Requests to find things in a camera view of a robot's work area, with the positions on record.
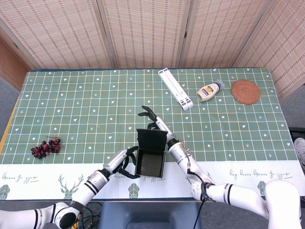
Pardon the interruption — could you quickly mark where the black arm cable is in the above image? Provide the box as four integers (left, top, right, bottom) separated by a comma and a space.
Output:
187, 162, 208, 229

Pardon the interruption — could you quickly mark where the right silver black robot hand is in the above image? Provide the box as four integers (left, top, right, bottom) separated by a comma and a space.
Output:
138, 105, 178, 146

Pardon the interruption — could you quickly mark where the cream mayonnaise squeeze bottle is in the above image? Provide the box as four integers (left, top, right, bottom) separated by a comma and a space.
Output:
196, 80, 225, 103

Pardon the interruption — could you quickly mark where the black floor cable bundle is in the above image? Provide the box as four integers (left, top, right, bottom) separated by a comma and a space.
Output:
77, 202, 103, 229

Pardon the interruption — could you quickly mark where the dark red grape bunch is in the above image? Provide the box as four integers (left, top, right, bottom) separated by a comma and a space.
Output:
30, 135, 64, 159

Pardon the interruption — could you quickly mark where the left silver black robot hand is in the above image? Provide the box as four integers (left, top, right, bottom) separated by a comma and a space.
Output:
102, 146, 141, 179

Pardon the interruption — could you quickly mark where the black cardboard box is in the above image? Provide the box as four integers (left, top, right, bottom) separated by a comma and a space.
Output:
134, 128, 169, 179

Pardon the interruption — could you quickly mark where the grey sneaker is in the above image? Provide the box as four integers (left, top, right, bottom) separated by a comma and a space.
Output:
294, 137, 305, 170

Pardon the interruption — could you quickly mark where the woven bamboo screen panel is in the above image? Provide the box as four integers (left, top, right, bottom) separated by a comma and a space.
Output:
96, 0, 191, 69
232, 0, 305, 101
0, 0, 115, 70
178, 0, 272, 69

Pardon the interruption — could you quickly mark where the round brown woven coaster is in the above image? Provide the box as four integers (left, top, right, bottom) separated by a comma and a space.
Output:
231, 79, 261, 105

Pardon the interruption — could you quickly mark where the white folding stand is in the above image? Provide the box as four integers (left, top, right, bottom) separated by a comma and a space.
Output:
158, 68, 194, 111

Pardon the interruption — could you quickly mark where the brown wooden door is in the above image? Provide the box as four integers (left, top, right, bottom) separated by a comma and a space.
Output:
0, 40, 31, 93

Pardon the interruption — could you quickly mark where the green checked deer tablecloth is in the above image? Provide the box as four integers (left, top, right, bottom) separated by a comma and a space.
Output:
0, 68, 305, 201

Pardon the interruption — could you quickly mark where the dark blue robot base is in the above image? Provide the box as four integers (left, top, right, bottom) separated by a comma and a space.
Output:
99, 202, 201, 229

